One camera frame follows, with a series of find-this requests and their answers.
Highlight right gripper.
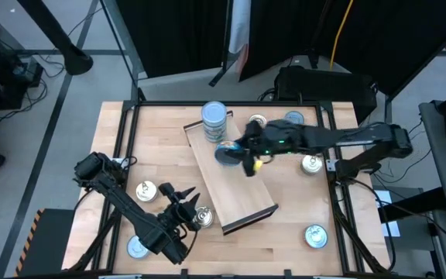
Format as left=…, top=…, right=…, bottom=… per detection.
left=234, top=119, right=306, bottom=178

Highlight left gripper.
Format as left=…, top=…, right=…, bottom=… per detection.
left=157, top=181, right=202, bottom=233

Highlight teal label tuna can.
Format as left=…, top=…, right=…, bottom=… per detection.
left=214, top=139, right=244, bottom=167

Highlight white-top can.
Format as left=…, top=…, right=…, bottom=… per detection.
left=194, top=205, right=215, bottom=229

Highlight silver can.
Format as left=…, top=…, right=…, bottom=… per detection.
left=249, top=113, right=269, bottom=127

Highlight blue label gold can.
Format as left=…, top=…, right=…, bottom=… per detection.
left=300, top=154, right=324, bottom=176
left=136, top=181, right=159, bottom=204

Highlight black equipment case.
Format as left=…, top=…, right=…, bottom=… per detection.
left=273, top=64, right=379, bottom=119

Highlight black curtain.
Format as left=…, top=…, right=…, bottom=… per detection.
left=315, top=0, right=446, bottom=100
left=238, top=0, right=331, bottom=82
left=115, top=0, right=232, bottom=79

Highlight white fabric strip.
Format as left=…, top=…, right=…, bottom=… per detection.
left=227, top=0, right=252, bottom=74

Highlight black mat hazard stripes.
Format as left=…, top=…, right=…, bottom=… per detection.
left=13, top=208, right=76, bottom=278

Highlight grey metal beam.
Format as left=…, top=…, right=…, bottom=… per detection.
left=99, top=0, right=147, bottom=78

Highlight black desk beam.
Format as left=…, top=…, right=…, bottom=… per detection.
left=377, top=187, right=446, bottom=224

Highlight black pole round base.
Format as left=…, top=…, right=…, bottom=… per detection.
left=15, top=0, right=94, bottom=77

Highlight black aluminium table frame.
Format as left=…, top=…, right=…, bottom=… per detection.
left=62, top=99, right=393, bottom=279

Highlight yellow cable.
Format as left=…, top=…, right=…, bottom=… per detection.
left=329, top=0, right=355, bottom=71

